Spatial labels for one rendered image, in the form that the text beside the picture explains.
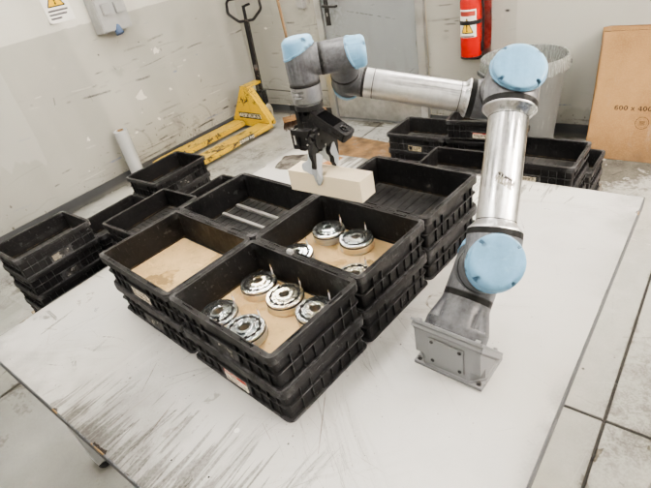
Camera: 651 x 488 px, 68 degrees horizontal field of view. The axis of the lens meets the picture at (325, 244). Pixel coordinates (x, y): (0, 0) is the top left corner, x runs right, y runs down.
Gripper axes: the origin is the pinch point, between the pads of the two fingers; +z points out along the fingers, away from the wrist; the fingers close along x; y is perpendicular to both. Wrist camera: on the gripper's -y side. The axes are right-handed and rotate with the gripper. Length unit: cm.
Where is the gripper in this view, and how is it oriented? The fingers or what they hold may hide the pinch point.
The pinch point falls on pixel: (328, 175)
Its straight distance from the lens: 130.8
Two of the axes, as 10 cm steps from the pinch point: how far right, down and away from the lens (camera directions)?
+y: -7.9, -2.1, 5.8
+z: 1.8, 8.2, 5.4
